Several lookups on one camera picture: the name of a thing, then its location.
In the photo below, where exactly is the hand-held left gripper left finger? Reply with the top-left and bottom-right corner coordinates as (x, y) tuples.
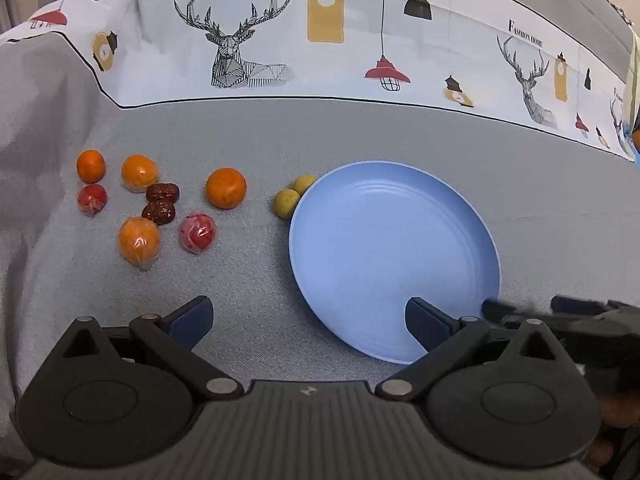
(52, 296), (244, 402)

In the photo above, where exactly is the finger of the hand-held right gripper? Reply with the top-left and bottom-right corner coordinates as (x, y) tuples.
(551, 295), (613, 317)
(481, 298), (568, 330)

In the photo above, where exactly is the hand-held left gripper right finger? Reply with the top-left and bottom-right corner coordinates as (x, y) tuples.
(375, 297), (569, 402)

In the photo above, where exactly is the plastic-wrapped pink fruit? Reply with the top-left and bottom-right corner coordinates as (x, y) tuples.
(179, 212), (218, 255)

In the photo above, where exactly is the blue round plate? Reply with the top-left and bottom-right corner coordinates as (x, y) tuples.
(288, 161), (502, 365)

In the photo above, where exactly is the plastic-wrapped orange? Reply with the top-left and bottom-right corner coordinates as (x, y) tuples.
(121, 154), (161, 194)
(117, 216), (162, 271)

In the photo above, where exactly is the dried red date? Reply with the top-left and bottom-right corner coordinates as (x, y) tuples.
(145, 182), (180, 202)
(141, 200), (177, 225)

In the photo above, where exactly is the large bare orange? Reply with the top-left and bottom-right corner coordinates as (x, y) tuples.
(205, 167), (248, 210)

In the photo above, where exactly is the plastic-wrapped red fruit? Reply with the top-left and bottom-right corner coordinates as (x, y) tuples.
(77, 183), (109, 218)

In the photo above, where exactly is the small bare orange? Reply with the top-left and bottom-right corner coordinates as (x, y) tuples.
(76, 149), (107, 184)

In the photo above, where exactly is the grey headboard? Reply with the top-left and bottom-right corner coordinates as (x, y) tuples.
(570, 0), (636, 81)

